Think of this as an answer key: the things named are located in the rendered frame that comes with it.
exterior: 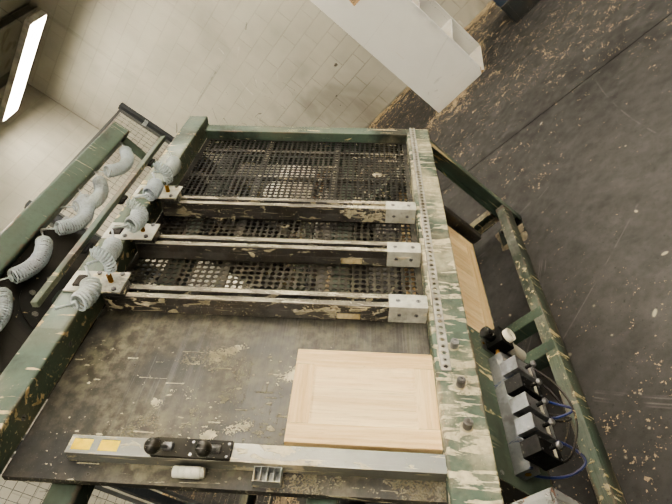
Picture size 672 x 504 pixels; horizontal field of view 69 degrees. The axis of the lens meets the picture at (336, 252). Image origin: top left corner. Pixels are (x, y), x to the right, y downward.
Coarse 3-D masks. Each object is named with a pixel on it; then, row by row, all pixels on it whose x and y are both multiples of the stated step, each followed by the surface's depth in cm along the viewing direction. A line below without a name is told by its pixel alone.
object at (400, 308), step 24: (72, 288) 161; (120, 288) 161; (144, 288) 166; (168, 288) 166; (192, 288) 166; (216, 288) 166; (168, 312) 167; (192, 312) 166; (216, 312) 165; (240, 312) 165; (264, 312) 164; (288, 312) 163; (312, 312) 162; (336, 312) 162; (360, 312) 161; (384, 312) 160; (408, 312) 160
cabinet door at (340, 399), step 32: (320, 352) 151; (352, 352) 151; (320, 384) 142; (352, 384) 142; (384, 384) 142; (416, 384) 141; (288, 416) 133; (320, 416) 134; (352, 416) 134; (384, 416) 134; (416, 416) 133; (352, 448) 128; (384, 448) 127; (416, 448) 126
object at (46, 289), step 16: (160, 144) 212; (144, 160) 198; (176, 160) 211; (144, 192) 192; (160, 192) 194; (112, 208) 173; (96, 224) 163; (128, 224) 174; (144, 224) 179; (80, 240) 156; (112, 240) 163; (64, 272) 146; (48, 288) 139; (80, 288) 146; (96, 288) 148; (32, 304) 135; (80, 304) 148
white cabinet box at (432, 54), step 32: (320, 0) 438; (352, 0) 434; (384, 0) 430; (416, 0) 461; (352, 32) 453; (384, 32) 449; (416, 32) 444; (448, 32) 468; (384, 64) 469; (416, 64) 465; (448, 64) 460; (480, 64) 471; (448, 96) 482
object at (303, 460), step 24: (72, 456) 124; (96, 456) 124; (120, 456) 123; (144, 456) 122; (240, 456) 122; (264, 456) 122; (288, 456) 122; (312, 456) 122; (336, 456) 122; (360, 456) 122; (384, 456) 122; (408, 456) 122; (432, 456) 122; (432, 480) 121
